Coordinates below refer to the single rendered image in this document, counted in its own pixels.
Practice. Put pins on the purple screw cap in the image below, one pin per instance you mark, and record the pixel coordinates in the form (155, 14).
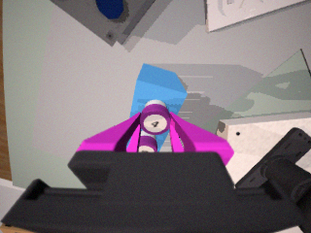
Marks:
(155, 119)
(147, 143)

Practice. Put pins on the blue tube rack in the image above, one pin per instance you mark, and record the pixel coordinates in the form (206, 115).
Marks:
(154, 83)

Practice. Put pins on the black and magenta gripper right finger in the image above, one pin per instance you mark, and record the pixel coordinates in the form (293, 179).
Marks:
(195, 138)

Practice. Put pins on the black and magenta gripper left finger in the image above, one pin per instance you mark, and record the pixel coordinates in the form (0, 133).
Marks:
(116, 137)

